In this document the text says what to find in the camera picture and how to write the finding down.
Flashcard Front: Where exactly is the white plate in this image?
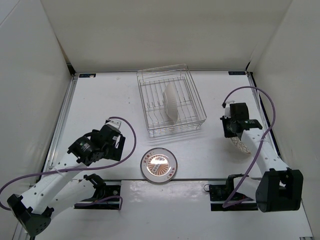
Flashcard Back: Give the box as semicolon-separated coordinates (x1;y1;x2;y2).
230;136;251;155
162;82;178;122

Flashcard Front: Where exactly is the plate with orange sunburst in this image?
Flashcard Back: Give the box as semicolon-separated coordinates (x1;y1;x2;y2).
140;147;178;185

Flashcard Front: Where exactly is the metal wire dish rack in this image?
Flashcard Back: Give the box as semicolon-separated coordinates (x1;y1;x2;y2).
136;64;207;137

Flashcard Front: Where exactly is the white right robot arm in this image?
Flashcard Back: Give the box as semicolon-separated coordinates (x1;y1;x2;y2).
221;101;304;213

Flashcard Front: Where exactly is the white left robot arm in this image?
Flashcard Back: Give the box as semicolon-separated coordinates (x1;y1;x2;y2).
7;119;126;238

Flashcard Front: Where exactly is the right blue corner label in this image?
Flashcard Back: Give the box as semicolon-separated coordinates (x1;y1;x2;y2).
228;71;246;76

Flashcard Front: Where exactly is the blue corner label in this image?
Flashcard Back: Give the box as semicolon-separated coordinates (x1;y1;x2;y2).
228;71;246;76
78;73;97;78

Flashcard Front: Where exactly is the left blue corner label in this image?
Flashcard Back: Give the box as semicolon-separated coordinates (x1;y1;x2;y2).
78;73;97;78

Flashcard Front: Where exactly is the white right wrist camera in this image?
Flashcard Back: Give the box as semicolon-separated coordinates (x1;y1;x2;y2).
222;100;235;119

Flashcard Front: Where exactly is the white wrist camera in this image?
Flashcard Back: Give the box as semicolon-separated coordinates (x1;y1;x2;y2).
222;100;235;119
105;119;122;130

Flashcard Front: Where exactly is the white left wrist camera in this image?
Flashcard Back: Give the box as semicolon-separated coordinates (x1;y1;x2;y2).
105;119;122;130

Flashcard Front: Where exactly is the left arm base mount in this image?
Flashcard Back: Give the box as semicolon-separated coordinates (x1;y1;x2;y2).
73;181;123;211

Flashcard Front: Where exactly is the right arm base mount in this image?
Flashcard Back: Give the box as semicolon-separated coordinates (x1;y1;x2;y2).
203;184;258;212

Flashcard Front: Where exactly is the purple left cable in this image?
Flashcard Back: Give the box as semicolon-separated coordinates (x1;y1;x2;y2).
0;116;137;211

